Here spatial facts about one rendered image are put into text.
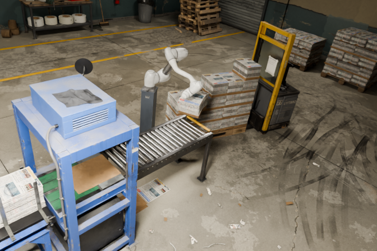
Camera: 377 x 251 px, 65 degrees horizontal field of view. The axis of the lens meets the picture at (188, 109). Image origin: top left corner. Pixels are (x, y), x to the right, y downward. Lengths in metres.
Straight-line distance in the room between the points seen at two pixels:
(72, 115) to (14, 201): 0.87
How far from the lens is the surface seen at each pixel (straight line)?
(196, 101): 3.80
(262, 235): 3.97
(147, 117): 4.48
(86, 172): 3.23
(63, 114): 2.34
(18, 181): 2.90
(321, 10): 10.64
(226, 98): 4.83
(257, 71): 4.97
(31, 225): 2.92
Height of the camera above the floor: 2.98
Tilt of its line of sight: 30 degrees down
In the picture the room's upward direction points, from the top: 8 degrees clockwise
